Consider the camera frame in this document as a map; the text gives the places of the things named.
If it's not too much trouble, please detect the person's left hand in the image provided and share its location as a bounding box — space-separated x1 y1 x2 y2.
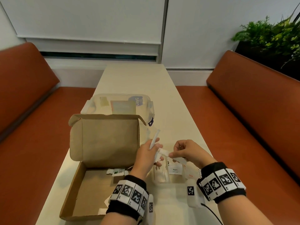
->
129 137 164 182

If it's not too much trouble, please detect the person's right hand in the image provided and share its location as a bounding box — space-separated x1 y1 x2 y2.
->
168 139 218 170

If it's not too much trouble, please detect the clear compartment tray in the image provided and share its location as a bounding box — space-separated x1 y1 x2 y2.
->
145 142 211 185

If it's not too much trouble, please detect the brown cardboard box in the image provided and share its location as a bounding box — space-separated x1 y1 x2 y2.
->
59 114 147 222

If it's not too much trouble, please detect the person's right forearm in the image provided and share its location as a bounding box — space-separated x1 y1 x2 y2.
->
217 195 275 225

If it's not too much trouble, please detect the person's left forearm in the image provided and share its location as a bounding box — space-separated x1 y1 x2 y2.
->
100 212 139 225

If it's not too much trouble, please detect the black wristband with marker tiles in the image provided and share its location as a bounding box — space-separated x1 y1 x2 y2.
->
106 175 150 220
196 161 247 204

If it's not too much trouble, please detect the orange leather bench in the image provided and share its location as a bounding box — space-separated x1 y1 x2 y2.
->
176 50 300 225
0 42 97 225

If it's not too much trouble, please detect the clear lidded plastic container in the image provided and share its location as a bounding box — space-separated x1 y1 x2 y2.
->
80 93 155 129

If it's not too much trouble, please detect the black planter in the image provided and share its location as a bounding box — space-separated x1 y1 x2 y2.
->
234 41 300 81

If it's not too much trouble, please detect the green leafy plant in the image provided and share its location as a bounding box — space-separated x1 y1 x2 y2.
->
231 3 300 63

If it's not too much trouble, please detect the white roller blind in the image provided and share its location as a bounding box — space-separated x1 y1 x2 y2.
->
0 0 166 57

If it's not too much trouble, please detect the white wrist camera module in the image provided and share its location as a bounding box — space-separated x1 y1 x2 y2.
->
186 179 206 208
146 194 155 225

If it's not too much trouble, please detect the grey window frame post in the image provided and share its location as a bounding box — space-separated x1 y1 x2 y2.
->
156 0 170 64

